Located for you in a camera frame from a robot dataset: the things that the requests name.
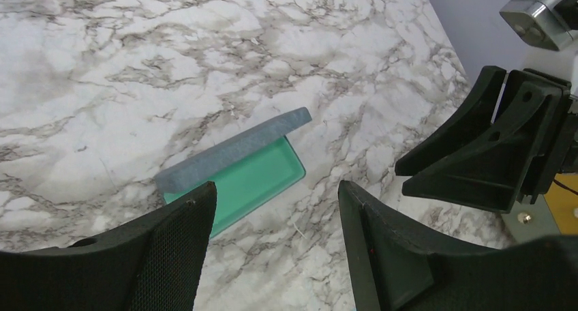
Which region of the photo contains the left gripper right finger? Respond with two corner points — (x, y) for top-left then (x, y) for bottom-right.
(338, 181), (577, 310)

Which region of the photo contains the grey green glasses case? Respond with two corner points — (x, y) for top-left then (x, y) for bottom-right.
(154, 107), (312, 237)

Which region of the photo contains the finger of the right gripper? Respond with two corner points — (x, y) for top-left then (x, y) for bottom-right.
(395, 65), (507, 176)
(402, 68), (571, 213)

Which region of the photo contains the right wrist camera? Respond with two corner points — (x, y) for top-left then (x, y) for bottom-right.
(500, 0), (577, 51)

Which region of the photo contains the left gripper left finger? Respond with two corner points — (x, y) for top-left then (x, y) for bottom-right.
(1, 181), (217, 310)

